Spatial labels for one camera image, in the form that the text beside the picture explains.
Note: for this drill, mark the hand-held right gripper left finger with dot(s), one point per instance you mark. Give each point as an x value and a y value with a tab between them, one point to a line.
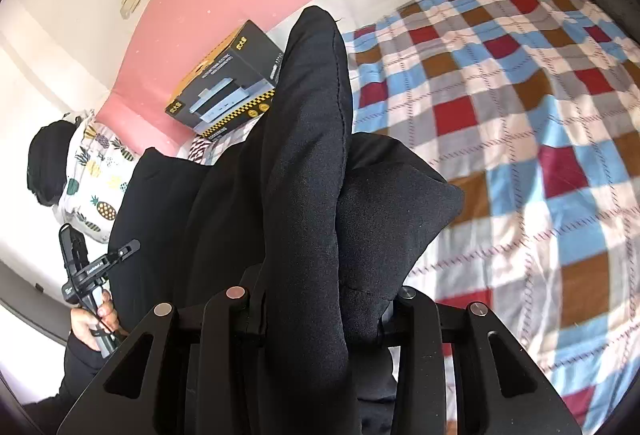
252	315

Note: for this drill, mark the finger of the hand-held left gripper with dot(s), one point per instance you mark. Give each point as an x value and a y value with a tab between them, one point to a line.
125	250

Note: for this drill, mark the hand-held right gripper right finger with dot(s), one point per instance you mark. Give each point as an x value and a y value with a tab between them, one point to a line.
415	315

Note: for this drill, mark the black jacket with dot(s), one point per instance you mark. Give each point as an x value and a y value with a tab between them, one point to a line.
300	165

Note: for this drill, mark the person's left forearm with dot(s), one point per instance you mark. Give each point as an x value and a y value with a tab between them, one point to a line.
85	375

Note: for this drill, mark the person's left hand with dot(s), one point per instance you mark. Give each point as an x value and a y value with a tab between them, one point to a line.
87	325

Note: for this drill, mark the pineapple print pillow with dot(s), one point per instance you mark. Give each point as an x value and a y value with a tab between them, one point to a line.
95	175

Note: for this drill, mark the black cushion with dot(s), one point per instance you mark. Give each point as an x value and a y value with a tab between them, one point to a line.
47	160

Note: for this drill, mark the black and yellow cardboard box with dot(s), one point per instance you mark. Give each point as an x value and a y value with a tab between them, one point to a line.
225	85

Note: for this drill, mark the checkered blanket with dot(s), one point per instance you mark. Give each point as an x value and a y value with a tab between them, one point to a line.
525	115

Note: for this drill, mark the white bed sheet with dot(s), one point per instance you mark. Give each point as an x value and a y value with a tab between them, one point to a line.
350	5

